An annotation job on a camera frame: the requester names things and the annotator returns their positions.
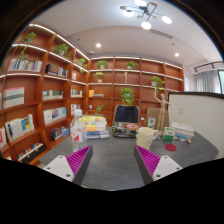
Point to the dark books with orange disc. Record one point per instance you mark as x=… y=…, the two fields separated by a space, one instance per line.
x=124 y=129

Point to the red round coaster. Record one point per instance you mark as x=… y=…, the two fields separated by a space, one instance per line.
x=170 y=147

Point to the wooden bookshelf wall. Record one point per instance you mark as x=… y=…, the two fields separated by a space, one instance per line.
x=44 y=78

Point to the black office chair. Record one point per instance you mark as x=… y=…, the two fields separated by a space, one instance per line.
x=126 y=113

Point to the wooden artist mannequin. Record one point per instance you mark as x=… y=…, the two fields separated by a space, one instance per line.
x=161 y=117

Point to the green and white box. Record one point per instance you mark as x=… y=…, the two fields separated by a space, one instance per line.
x=168 y=133

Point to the white tissue box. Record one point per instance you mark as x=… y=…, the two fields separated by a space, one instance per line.
x=183 y=129

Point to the ceiling light fixture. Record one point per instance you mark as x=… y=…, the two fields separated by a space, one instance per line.
x=144 y=9

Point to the clear plastic water bottle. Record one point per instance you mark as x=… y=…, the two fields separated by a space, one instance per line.
x=78 y=131

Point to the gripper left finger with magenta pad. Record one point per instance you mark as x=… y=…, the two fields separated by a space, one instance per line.
x=72 y=167

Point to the white partition board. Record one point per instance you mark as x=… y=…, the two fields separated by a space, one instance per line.
x=204 y=111

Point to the stack of colourful books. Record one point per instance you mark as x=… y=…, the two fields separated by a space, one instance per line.
x=96 y=127

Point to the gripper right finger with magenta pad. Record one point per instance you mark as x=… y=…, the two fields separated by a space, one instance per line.
x=153 y=167

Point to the grey window curtain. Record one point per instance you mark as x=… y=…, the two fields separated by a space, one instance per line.
x=208 y=81

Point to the potted green plant centre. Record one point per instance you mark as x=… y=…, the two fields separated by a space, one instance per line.
x=127 y=96

